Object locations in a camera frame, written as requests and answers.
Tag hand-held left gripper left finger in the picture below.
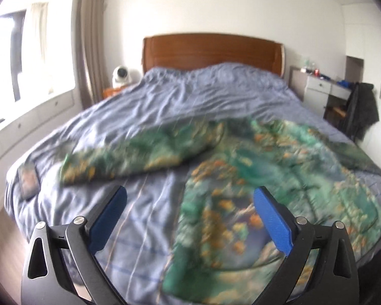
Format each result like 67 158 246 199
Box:
21 185 129 305

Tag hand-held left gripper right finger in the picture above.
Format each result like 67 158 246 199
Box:
253 186 360 305

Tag dark phone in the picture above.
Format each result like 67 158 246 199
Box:
18 162 40 201

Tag wooden nightstand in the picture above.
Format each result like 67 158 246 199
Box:
102 86 128 100

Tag white window seat cabinet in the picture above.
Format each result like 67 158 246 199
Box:
0 89 83 172

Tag wooden chair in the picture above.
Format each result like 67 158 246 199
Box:
324 104 348 122

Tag bed with blue checked duvet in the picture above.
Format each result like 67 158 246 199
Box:
5 63 381 305

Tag white desk with drawers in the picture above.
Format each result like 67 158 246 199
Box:
290 66 353 118

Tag white round device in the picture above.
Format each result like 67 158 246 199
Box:
111 66 139 89

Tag black jacket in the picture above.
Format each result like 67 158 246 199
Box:
344 82 380 142

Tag brown curtain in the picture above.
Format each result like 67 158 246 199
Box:
74 0 107 110

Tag wooden bed headboard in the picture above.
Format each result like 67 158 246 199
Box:
142 33 286 78

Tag window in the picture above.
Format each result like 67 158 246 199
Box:
0 0 77 124

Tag white sheer curtain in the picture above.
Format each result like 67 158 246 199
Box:
22 3 49 93

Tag white wardrobe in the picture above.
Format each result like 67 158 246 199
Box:
341 3 381 166

